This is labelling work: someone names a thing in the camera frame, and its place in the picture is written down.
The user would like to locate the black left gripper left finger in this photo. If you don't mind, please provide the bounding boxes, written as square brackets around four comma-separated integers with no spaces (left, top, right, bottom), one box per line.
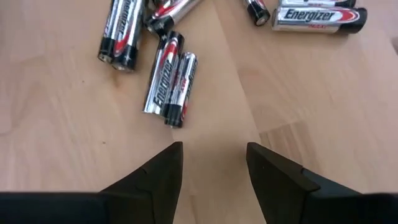
[99,141,184,224]

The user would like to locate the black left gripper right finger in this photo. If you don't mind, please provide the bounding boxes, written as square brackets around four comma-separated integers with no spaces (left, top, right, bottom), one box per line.
[246,142,364,224]

